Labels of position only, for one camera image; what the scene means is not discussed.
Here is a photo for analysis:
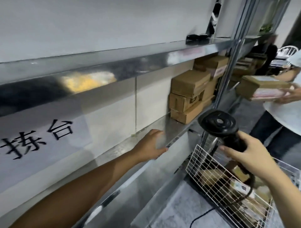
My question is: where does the white paper sign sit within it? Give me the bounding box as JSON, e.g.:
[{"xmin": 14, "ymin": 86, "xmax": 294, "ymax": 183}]
[{"xmin": 0, "ymin": 112, "xmax": 92, "ymax": 195}]

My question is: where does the person's right forearm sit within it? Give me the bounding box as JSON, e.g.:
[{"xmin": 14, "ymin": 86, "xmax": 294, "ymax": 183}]
[{"xmin": 263, "ymin": 165, "xmax": 301, "ymax": 228}]

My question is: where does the black scanner cable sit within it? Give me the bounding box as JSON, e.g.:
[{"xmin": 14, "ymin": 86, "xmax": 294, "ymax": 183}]
[{"xmin": 190, "ymin": 164, "xmax": 256, "ymax": 228}]

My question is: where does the stack of cardboard boxes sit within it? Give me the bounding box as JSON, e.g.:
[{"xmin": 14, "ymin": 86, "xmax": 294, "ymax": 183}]
[
  {"xmin": 229, "ymin": 53, "xmax": 267, "ymax": 83},
  {"xmin": 169, "ymin": 55, "xmax": 230, "ymax": 124}
]

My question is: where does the metal shelving rack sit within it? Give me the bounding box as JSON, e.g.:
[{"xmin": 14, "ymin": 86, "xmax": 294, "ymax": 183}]
[{"xmin": 0, "ymin": 0, "xmax": 301, "ymax": 228}]

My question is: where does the person's left hand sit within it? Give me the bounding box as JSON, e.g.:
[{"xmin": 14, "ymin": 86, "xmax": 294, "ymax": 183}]
[{"xmin": 131, "ymin": 129, "xmax": 169, "ymax": 163}]

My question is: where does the white sticker cardboard box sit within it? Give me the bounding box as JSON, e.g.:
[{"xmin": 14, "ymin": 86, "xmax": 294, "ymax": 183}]
[{"xmin": 229, "ymin": 177, "xmax": 257, "ymax": 199}]

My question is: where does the person's left forearm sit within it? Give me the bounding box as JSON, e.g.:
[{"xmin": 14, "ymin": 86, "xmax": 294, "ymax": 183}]
[{"xmin": 9, "ymin": 151, "xmax": 141, "ymax": 228}]

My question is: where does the person's right hand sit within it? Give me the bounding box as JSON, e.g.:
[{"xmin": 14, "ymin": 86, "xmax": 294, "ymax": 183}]
[{"xmin": 219, "ymin": 130, "xmax": 281, "ymax": 182}]

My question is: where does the white spindle back chair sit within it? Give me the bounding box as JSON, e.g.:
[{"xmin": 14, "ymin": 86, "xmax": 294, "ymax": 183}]
[{"xmin": 277, "ymin": 46, "xmax": 299, "ymax": 59}]

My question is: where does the plain small cardboard box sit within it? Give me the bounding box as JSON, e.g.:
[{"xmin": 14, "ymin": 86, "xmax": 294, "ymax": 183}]
[{"xmin": 198, "ymin": 168, "xmax": 227, "ymax": 187}]

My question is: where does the black barcode scanner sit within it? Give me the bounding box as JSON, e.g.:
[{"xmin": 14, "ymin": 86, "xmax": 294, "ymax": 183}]
[{"xmin": 197, "ymin": 109, "xmax": 247, "ymax": 153}]

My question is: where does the white wire basket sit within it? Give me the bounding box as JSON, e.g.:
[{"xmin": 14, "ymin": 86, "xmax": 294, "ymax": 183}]
[{"xmin": 186, "ymin": 144, "xmax": 301, "ymax": 228}]

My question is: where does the black object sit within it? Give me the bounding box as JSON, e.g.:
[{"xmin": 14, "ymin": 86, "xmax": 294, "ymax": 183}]
[{"xmin": 186, "ymin": 34, "xmax": 213, "ymax": 45}]

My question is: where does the black wheeled office chair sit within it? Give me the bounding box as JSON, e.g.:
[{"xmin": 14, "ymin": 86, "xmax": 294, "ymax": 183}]
[{"xmin": 253, "ymin": 43, "xmax": 278, "ymax": 71}]

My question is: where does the pink tape cardboard box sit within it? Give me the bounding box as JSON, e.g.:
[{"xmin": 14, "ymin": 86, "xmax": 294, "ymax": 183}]
[{"xmin": 236, "ymin": 75, "xmax": 294, "ymax": 102}]

